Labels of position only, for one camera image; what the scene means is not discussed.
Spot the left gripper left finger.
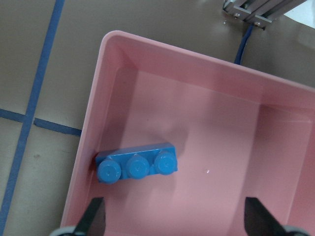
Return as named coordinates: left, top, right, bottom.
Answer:
left=73, top=197, right=106, bottom=234

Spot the aluminium frame post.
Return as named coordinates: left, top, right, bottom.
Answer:
left=222, top=0, right=305, bottom=29

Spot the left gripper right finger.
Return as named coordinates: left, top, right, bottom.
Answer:
left=244, top=197, right=285, bottom=233

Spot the blue toy block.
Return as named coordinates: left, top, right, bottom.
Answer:
left=95, top=143, right=178, bottom=184

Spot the pink plastic box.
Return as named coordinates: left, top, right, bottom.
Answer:
left=61, top=31, right=315, bottom=236

